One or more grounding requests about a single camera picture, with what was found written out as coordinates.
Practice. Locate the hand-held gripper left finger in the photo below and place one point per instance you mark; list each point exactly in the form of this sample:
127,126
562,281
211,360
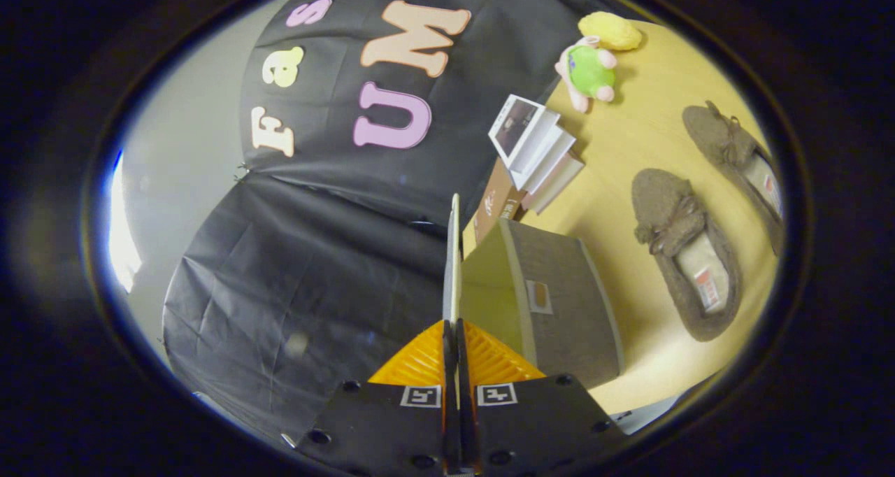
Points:
449,421

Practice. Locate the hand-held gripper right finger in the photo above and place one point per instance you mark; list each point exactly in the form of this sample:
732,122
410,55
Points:
467,421

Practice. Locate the grey fabric storage box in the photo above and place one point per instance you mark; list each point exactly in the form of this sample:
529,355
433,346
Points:
559,295

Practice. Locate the brown fuzzy slipper shoe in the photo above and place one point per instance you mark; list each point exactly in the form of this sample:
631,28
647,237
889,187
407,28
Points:
713,134
664,197

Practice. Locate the brown book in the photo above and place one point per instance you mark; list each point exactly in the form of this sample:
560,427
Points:
493,204

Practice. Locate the beige book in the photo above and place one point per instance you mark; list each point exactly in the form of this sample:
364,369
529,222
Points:
559,183

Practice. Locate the plain white book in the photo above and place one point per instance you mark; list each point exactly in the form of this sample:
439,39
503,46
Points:
549,159

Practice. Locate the white book with portrait cover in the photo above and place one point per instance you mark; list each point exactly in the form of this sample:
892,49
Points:
517,124

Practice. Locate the green and pink plush toy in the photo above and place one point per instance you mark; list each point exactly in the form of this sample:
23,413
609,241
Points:
591,71

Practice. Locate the yellow plush toy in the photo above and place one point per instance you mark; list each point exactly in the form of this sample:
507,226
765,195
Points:
612,31

